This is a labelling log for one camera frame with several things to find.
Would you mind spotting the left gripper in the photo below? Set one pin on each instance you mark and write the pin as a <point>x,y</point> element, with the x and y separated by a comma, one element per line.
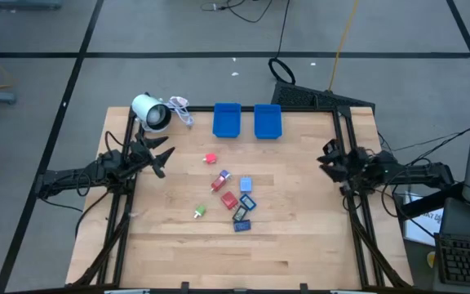
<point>141,160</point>

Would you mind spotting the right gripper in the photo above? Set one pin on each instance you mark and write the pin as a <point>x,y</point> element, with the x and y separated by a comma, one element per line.
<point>343,173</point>

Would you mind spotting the small red cube charger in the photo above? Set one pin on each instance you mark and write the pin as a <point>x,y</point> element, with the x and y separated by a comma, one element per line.
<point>210,158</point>

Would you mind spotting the long red wall charger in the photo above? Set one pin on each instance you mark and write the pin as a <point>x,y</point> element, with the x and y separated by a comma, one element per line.
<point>218,184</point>

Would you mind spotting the purple white wall charger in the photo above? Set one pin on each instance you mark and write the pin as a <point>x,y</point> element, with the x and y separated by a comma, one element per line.
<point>225,175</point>

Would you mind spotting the green white wall charger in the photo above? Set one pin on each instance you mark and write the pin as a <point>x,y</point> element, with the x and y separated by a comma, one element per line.
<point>200,211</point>

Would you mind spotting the red USB charger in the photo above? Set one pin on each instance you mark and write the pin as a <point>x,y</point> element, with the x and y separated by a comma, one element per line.
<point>229,200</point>

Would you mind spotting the light blue wall charger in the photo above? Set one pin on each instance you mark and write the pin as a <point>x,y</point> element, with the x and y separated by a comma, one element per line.
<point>246,185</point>

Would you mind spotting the blue framed small display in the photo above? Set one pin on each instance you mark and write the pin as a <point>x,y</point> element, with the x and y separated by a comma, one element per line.
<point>247,202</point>

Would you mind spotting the black small display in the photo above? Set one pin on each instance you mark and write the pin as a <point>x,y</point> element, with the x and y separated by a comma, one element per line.
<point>239,213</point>

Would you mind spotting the dark blue small display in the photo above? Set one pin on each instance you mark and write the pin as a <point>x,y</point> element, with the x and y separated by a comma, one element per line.
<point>242,225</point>

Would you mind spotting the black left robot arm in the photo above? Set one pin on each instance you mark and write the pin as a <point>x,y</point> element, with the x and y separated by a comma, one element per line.
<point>63,179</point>

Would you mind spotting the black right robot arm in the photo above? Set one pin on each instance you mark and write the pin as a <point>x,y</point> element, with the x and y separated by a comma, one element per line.
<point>418,173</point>

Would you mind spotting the black perforated panel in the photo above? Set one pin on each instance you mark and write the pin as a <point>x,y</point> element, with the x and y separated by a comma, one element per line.
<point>300,97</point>

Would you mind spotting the blue plastic basket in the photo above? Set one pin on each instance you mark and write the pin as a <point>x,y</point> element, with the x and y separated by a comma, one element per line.
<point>227,120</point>
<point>267,121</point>

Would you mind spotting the white paper sheet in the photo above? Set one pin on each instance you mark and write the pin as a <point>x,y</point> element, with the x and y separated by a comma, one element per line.
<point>422,228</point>

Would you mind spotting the black keyboard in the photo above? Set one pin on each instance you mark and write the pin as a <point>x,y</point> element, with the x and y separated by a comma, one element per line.
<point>467,261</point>

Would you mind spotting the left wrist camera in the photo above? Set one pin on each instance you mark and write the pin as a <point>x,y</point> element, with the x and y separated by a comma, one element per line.
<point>136,152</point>

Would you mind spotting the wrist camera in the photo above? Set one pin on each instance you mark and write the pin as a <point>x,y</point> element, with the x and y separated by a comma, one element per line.
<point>356,161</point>
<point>136,152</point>

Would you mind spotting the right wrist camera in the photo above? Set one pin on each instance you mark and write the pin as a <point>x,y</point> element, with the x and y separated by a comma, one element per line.
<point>356,161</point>

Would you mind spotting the white cylindrical security camera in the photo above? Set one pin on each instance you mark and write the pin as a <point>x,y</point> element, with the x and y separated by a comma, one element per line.
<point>147,107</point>

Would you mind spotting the black aluminium frame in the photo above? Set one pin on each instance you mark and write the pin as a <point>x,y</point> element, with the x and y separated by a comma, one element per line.
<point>202,109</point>

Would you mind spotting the black table bracket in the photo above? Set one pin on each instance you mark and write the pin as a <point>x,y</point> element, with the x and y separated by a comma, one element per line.
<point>184,287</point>
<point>303,288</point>

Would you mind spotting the silver frame plate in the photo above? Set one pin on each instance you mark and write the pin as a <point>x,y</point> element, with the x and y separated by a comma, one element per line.
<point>127,291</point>
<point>345,291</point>

